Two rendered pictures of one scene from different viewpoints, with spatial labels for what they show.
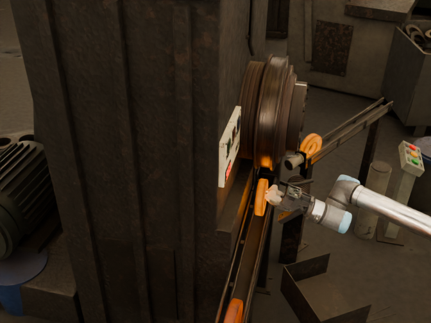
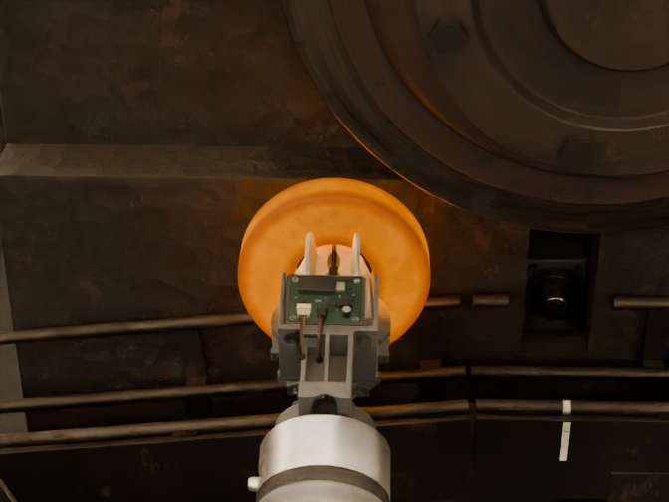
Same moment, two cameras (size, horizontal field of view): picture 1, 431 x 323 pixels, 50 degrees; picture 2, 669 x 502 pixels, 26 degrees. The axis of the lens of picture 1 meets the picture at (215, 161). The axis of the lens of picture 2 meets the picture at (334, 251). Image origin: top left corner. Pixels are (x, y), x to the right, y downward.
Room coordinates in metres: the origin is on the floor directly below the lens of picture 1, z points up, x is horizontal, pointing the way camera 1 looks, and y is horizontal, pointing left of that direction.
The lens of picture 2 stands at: (1.29, -1.15, 1.45)
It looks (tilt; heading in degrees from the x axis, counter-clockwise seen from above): 32 degrees down; 78
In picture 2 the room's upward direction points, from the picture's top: straight up
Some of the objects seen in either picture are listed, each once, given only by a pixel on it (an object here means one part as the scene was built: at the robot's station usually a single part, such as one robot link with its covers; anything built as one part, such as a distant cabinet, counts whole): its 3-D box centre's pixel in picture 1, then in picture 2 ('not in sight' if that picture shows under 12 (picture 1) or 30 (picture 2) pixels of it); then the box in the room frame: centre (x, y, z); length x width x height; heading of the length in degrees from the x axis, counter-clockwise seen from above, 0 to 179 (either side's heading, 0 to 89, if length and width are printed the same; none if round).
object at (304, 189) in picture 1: (293, 221); not in sight; (1.97, -0.44, 0.27); 0.22 x 0.13 x 0.53; 167
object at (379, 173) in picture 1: (371, 201); not in sight; (2.17, -0.94, 0.26); 0.12 x 0.12 x 0.52
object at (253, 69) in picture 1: (254, 110); not in sight; (1.70, -0.16, 1.11); 0.47 x 0.10 x 0.47; 167
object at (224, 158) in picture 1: (230, 145); not in sight; (1.37, -0.05, 1.15); 0.26 x 0.02 x 0.18; 167
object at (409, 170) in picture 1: (401, 195); not in sight; (2.17, -1.11, 0.31); 0.24 x 0.16 x 0.62; 167
